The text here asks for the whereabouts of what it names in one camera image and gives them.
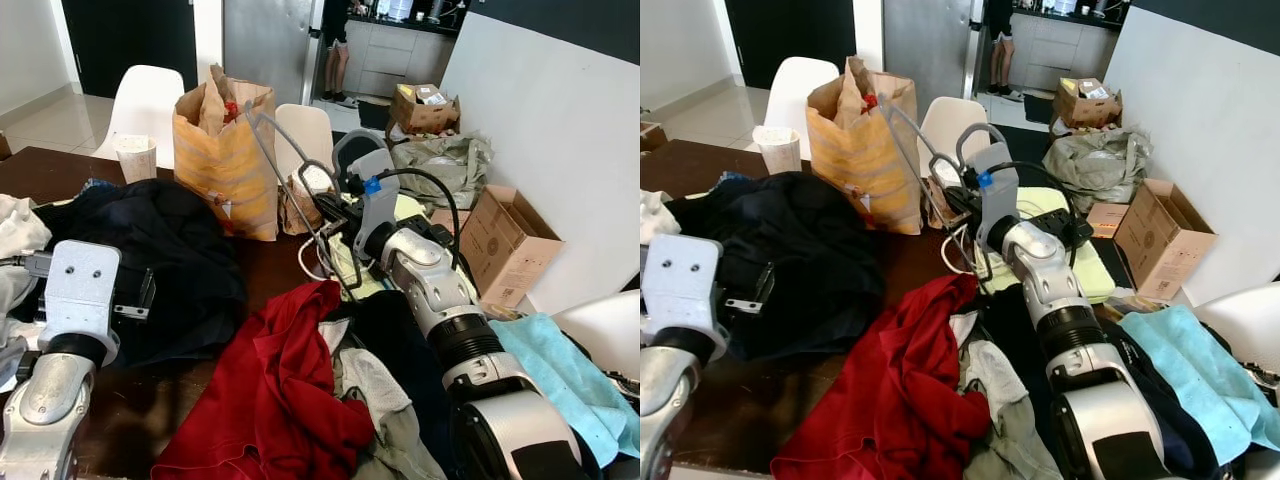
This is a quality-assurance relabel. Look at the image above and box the grey metal hanger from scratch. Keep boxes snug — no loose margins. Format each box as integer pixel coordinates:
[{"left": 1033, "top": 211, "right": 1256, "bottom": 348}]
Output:
[
  {"left": 880, "top": 95, "right": 1009, "bottom": 286},
  {"left": 242, "top": 100, "right": 391, "bottom": 301}
]

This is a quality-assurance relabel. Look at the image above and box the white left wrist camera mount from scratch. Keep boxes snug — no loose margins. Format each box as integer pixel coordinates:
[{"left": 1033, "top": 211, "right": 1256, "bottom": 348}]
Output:
[
  {"left": 38, "top": 240, "right": 123, "bottom": 346},
  {"left": 645, "top": 234, "right": 728, "bottom": 341}
]

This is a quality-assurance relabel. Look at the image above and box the black door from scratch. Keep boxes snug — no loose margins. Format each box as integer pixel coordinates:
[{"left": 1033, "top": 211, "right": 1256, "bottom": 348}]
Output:
[
  {"left": 62, "top": 0, "right": 199, "bottom": 99},
  {"left": 725, "top": 0, "right": 859, "bottom": 89}
]

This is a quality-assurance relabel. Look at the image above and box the white paper cup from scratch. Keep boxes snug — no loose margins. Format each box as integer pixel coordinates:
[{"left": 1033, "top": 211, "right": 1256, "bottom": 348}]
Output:
[
  {"left": 752, "top": 125, "right": 803, "bottom": 176},
  {"left": 113, "top": 135, "right": 159, "bottom": 184}
]

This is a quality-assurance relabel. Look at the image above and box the open cardboard box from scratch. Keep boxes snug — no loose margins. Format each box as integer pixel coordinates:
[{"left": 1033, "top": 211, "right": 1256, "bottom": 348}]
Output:
[
  {"left": 455, "top": 185, "right": 566, "bottom": 309},
  {"left": 1113, "top": 178, "right": 1219, "bottom": 301}
]

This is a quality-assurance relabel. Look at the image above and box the black power strip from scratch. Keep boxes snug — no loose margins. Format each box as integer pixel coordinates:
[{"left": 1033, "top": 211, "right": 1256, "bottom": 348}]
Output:
[
  {"left": 1030, "top": 205, "right": 1091, "bottom": 246},
  {"left": 400, "top": 215, "right": 456, "bottom": 246}
]

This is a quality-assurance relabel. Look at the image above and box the plain navy t-shirt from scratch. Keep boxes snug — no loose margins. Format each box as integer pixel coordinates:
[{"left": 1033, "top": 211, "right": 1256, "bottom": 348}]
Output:
[
  {"left": 665, "top": 172, "right": 886, "bottom": 359},
  {"left": 40, "top": 178, "right": 249, "bottom": 366}
]

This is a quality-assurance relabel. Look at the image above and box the white cable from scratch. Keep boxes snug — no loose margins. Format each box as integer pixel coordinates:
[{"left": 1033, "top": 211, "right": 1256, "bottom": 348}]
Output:
[
  {"left": 298, "top": 235, "right": 341, "bottom": 283},
  {"left": 940, "top": 225, "right": 986, "bottom": 276}
]

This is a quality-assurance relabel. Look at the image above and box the crumpled brown paper bag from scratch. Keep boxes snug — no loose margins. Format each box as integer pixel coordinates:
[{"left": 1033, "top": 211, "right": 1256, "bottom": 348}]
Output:
[
  {"left": 278, "top": 163, "right": 339, "bottom": 236},
  {"left": 922, "top": 155, "right": 976, "bottom": 229}
]

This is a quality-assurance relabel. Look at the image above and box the white cloth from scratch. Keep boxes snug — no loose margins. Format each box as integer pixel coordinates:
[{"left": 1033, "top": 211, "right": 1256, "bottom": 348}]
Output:
[
  {"left": 640, "top": 190, "right": 669, "bottom": 246},
  {"left": 0, "top": 193, "right": 53, "bottom": 386}
]

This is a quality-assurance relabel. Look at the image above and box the white plastic chair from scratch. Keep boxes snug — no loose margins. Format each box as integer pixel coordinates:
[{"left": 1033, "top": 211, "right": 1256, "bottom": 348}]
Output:
[
  {"left": 92, "top": 65, "right": 186, "bottom": 161},
  {"left": 550, "top": 290, "right": 641, "bottom": 381},
  {"left": 1190, "top": 283, "right": 1280, "bottom": 376},
  {"left": 918, "top": 97, "right": 991, "bottom": 171},
  {"left": 275, "top": 103, "right": 336, "bottom": 181},
  {"left": 765, "top": 57, "right": 841, "bottom": 141}
]

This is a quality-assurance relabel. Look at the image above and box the grey green sack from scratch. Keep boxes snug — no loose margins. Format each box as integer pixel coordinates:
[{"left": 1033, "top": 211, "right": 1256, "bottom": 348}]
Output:
[
  {"left": 1042, "top": 125, "right": 1153, "bottom": 206},
  {"left": 390, "top": 130, "right": 494, "bottom": 211}
]

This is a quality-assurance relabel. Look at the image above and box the steel refrigerator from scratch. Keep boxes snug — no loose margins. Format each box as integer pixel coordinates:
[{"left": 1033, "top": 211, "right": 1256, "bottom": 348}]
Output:
[
  {"left": 882, "top": 0, "right": 986, "bottom": 101},
  {"left": 222, "top": 0, "right": 326, "bottom": 106}
]

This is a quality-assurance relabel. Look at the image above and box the small brown cardboard box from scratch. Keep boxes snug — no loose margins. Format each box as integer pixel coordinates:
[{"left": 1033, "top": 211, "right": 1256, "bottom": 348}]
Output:
[
  {"left": 1053, "top": 77, "right": 1123, "bottom": 129},
  {"left": 388, "top": 83, "right": 461, "bottom": 136}
]

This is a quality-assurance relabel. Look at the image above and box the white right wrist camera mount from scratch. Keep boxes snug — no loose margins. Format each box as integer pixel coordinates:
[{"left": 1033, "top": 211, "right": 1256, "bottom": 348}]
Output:
[
  {"left": 975, "top": 142, "right": 1023, "bottom": 251},
  {"left": 350, "top": 148, "right": 403, "bottom": 259}
]

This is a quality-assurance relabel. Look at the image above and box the dark crumpled garment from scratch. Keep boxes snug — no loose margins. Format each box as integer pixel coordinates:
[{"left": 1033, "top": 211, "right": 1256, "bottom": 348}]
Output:
[
  {"left": 975, "top": 285, "right": 1221, "bottom": 480},
  {"left": 345, "top": 290, "right": 471, "bottom": 480}
]

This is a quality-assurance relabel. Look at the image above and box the pale yellow cloth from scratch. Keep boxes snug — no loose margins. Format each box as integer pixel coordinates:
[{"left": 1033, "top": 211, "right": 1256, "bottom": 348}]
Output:
[
  {"left": 330, "top": 193, "right": 481, "bottom": 301},
  {"left": 975, "top": 187, "right": 1116, "bottom": 304}
]

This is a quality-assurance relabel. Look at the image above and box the light blue towel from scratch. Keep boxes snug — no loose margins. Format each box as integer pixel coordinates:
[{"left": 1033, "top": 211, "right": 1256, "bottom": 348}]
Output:
[
  {"left": 490, "top": 313, "right": 641, "bottom": 466},
  {"left": 1118, "top": 305, "right": 1280, "bottom": 451}
]

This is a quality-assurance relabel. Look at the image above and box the brown and yellow paper bag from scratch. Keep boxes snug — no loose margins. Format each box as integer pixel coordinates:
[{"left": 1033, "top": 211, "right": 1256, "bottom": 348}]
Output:
[
  {"left": 805, "top": 57, "right": 921, "bottom": 236},
  {"left": 172, "top": 65, "right": 279, "bottom": 241}
]

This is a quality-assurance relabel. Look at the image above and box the grey beige garment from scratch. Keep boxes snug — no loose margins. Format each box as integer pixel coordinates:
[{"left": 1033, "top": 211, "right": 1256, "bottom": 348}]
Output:
[
  {"left": 950, "top": 310, "right": 1061, "bottom": 480},
  {"left": 320, "top": 318, "right": 446, "bottom": 480}
]

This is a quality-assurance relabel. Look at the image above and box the grey kitchen cabinet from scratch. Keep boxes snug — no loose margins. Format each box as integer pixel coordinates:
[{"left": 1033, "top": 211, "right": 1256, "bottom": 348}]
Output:
[
  {"left": 340, "top": 0, "right": 466, "bottom": 101},
  {"left": 1005, "top": 0, "right": 1126, "bottom": 91}
]

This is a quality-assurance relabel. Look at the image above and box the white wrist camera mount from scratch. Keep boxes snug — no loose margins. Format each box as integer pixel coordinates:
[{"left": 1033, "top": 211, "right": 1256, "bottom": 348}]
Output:
[
  {"left": 975, "top": 142, "right": 1023, "bottom": 251},
  {"left": 350, "top": 148, "right": 403, "bottom": 259},
  {"left": 38, "top": 240, "right": 123, "bottom": 346},
  {"left": 645, "top": 234, "right": 728, "bottom": 341}
]

